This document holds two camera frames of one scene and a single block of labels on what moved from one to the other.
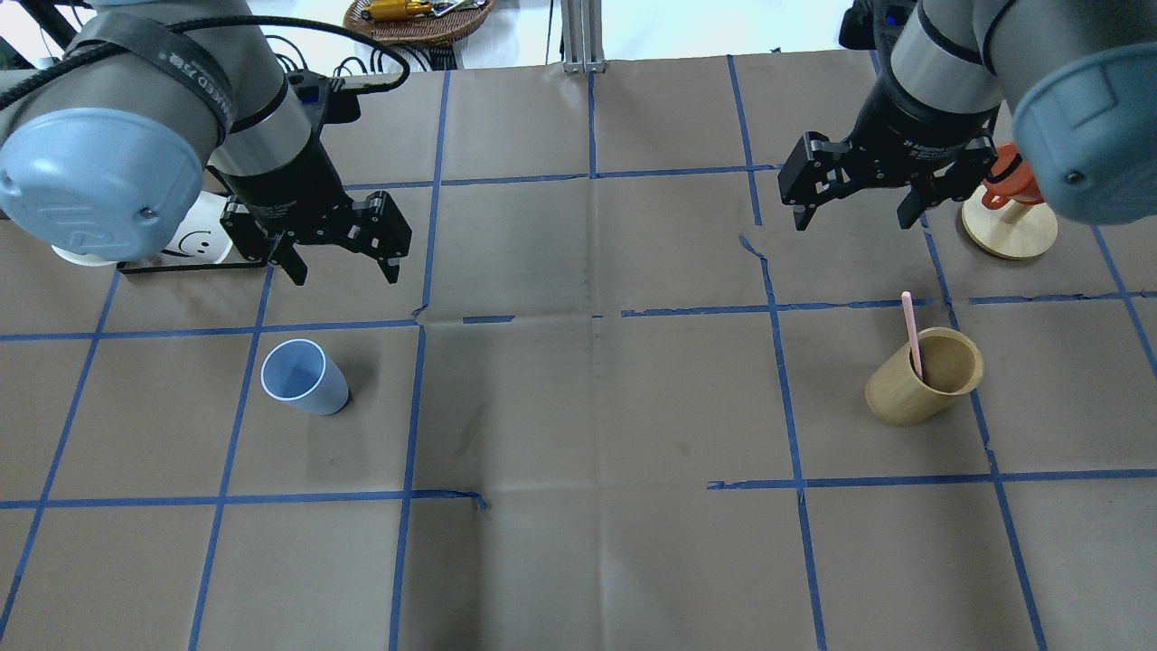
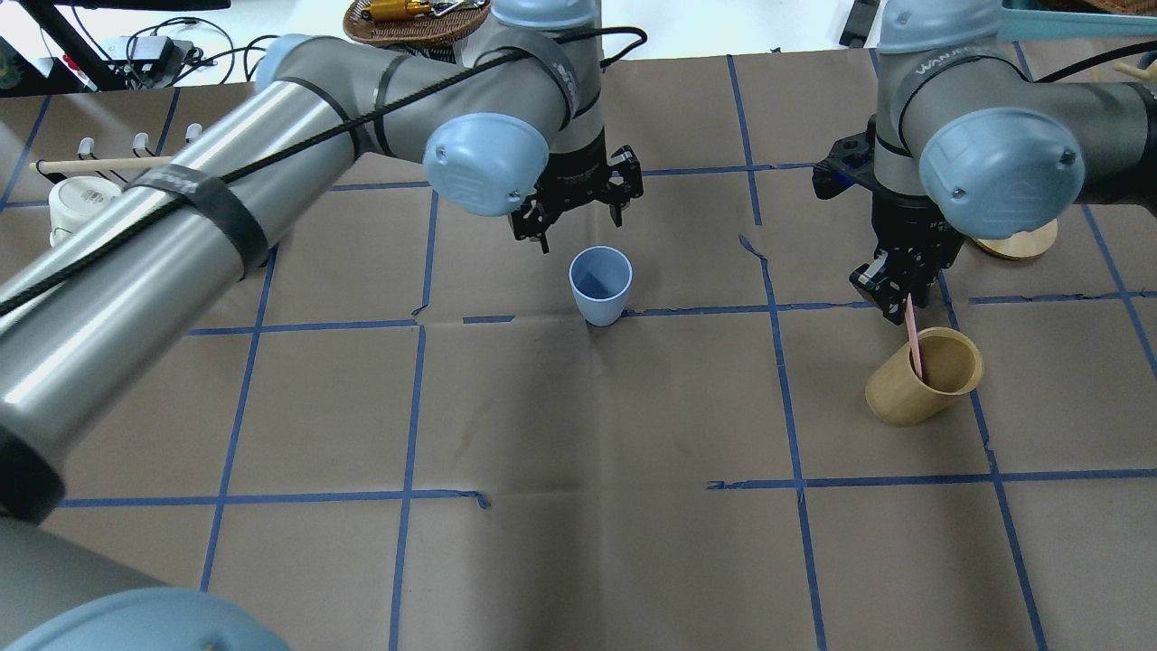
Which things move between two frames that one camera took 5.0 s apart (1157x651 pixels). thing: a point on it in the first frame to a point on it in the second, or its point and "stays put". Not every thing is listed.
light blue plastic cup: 297,373 to 600,277
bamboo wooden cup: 952,364 stays put
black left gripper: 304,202 to 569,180
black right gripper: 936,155 to 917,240
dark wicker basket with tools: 418,23 stays put
